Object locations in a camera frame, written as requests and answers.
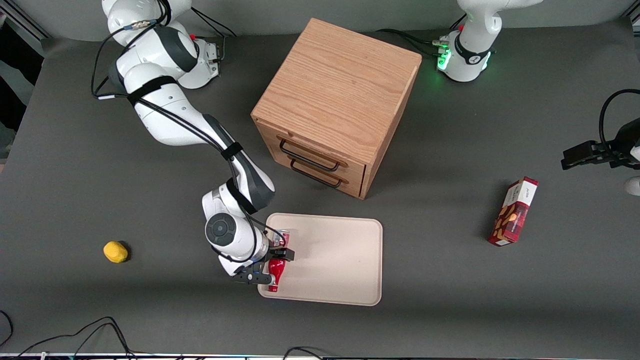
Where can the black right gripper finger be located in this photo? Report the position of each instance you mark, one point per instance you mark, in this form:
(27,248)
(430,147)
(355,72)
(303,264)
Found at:
(252,277)
(281,254)

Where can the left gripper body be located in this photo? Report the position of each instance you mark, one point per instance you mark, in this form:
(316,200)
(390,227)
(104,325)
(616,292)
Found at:
(621,145)

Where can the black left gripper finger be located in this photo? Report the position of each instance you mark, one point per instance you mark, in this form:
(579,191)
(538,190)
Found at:
(597,151)
(572,158)

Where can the small red coke bottle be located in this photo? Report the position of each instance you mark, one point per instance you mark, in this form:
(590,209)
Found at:
(276,272)

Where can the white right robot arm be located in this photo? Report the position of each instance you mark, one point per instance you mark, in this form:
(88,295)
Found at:
(170,115)

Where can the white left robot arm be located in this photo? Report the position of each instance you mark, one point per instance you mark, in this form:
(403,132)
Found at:
(470,50)

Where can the beige plastic tray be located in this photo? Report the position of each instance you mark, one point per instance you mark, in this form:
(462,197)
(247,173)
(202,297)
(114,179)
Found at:
(335,260)

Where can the red tartan shortbread box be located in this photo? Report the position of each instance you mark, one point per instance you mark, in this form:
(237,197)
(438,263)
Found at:
(515,212)

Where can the yellow lemon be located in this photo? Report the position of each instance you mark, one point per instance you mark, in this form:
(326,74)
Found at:
(115,251)

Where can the wooden two-drawer cabinet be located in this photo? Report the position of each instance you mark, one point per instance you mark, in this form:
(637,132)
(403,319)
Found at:
(340,95)

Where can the grey aluminium frame rail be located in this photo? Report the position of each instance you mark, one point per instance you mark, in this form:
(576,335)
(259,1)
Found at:
(22,20)

